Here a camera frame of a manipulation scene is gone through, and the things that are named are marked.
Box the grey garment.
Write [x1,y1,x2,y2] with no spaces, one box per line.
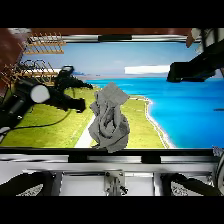
[87,81,131,154]

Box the black cable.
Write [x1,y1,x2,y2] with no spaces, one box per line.
[12,108,73,131]

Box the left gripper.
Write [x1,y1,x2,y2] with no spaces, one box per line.
[54,75,95,92]

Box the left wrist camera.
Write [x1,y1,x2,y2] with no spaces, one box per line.
[60,65,75,78]

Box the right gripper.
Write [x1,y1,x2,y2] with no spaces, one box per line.
[166,60,208,84]

